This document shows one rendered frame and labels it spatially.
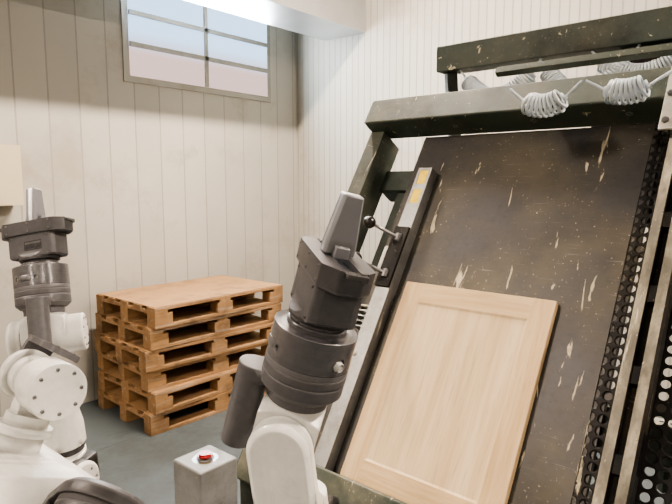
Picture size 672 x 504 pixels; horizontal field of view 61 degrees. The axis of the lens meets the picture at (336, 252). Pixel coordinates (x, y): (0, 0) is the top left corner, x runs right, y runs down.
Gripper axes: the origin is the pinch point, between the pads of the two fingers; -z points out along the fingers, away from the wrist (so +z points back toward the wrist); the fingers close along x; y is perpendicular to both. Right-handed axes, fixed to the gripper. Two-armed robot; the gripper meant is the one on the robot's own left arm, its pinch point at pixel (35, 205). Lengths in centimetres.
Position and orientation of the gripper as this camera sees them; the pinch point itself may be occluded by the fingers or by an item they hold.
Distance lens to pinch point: 115.1
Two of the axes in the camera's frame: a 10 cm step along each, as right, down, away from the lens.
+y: -1.3, -1.0, -9.9
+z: 1.5, 9.8, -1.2
